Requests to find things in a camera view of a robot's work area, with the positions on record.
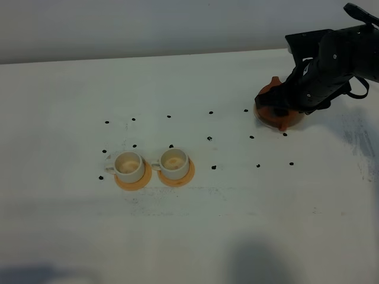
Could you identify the brown clay teapot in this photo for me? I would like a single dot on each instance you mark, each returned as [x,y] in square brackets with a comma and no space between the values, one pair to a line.
[279,119]

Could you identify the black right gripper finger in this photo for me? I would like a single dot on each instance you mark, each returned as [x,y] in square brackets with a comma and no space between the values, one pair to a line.
[275,97]

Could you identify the orange cup coaster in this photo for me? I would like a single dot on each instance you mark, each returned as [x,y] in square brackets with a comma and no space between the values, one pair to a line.
[180,182]
[140,183]

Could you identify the orange right cup coaster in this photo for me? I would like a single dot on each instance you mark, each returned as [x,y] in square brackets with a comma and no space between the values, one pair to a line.
[180,182]

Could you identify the orange left cup coaster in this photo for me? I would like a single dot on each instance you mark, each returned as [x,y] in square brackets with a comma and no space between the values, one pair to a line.
[140,183]

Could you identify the white left teacup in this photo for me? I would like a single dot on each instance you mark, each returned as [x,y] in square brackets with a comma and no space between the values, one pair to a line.
[127,166]

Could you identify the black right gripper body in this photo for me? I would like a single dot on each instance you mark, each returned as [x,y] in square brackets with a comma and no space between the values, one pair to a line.
[323,65]

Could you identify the white right teacup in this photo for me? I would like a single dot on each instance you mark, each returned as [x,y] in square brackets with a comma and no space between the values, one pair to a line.
[173,164]

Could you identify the white teacup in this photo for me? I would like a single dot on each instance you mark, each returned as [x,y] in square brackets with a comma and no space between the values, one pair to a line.
[127,166]
[173,164]

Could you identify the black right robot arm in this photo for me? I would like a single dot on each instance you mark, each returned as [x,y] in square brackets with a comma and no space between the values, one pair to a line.
[365,58]

